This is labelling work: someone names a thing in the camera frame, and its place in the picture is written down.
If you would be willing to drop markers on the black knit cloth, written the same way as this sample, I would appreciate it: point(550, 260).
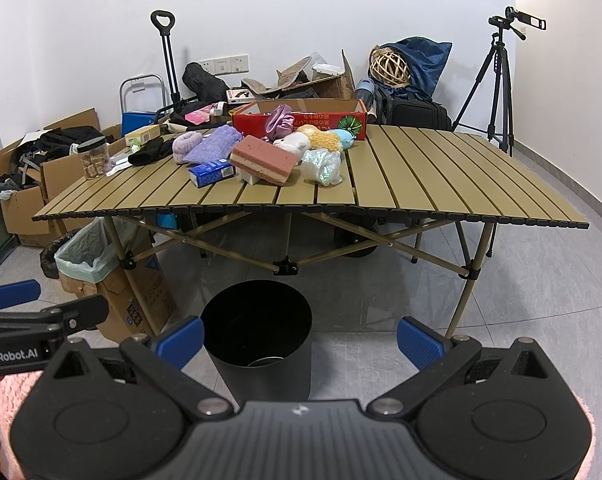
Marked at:
point(153, 151)

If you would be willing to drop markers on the tan folding slat table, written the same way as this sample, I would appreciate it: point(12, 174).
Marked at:
point(436, 196)

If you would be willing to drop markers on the red cardboard box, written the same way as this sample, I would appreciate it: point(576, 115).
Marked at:
point(325, 114)

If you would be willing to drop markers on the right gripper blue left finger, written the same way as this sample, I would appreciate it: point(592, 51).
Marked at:
point(158, 361)

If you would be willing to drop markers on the black trolley handle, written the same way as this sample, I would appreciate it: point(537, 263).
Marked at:
point(164, 21)

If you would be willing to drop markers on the cardboard box with green liner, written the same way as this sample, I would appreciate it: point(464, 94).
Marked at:
point(139, 300)

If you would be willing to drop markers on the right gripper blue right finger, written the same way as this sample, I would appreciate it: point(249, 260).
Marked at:
point(442, 363)

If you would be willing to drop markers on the woven rattan ball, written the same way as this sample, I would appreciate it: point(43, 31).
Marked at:
point(389, 67)

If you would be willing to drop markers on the dark blue fabric bag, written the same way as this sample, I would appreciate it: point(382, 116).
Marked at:
point(426, 60)

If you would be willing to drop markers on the pink layered sponge block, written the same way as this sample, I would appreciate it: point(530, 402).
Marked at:
point(263, 160)

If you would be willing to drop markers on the lilac fuzzy towel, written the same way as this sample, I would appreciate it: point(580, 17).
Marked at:
point(184, 144)

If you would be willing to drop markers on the iridescent plastic bag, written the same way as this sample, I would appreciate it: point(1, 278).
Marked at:
point(321, 166)

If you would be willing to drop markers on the blue tissue pack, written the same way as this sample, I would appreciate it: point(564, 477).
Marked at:
point(211, 172)

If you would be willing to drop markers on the black camera tripod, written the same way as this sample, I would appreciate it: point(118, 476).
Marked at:
point(500, 118)

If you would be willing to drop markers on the black suitcase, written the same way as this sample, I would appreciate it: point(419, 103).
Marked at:
point(411, 113)

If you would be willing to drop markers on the clear jar with black lid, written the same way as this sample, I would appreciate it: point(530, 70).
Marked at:
point(94, 157)

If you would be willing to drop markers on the white wall socket strip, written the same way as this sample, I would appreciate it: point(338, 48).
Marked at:
point(225, 65)

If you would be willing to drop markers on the yellow small carton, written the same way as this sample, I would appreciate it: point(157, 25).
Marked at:
point(143, 134)

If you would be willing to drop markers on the purple woven drawstring pouch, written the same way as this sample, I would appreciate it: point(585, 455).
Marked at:
point(215, 146)

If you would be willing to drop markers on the black round trash bin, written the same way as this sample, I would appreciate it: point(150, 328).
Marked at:
point(259, 336)

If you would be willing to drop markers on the white and yellow plush toy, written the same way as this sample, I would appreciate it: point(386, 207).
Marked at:
point(308, 137)

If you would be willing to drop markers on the black rolled bag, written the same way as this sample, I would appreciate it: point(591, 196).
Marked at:
point(207, 87)

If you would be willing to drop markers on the pink satin cloth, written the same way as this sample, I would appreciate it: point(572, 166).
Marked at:
point(280, 123)

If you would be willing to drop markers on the open brown cardboard box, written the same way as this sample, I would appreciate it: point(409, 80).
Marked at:
point(309, 78)

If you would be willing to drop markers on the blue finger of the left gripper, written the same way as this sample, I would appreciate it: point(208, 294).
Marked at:
point(82, 314)
point(18, 293)

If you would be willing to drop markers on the blue water bottle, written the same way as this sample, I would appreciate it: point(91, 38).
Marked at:
point(365, 91)

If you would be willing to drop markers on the light blue plush toy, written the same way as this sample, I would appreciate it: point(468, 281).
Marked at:
point(346, 138)

